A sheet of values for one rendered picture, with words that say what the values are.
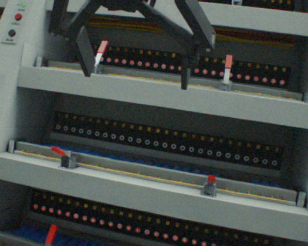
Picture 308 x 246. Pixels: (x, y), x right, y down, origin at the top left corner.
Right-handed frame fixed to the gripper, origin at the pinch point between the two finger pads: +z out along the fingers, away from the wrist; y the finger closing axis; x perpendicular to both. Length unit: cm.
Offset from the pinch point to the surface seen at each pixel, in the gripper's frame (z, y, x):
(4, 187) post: 30.4, -30.3, -12.2
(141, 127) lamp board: 32.3, -4.9, 8.9
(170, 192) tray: 20.8, 5.9, -9.1
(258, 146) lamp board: 32.4, 21.6, 8.8
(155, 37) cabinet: 31.5, -7.7, 36.3
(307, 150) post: 26.2, 30.3, 6.3
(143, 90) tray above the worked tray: 17.5, -2.9, 8.9
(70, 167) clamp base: 21.5, -13.4, -7.7
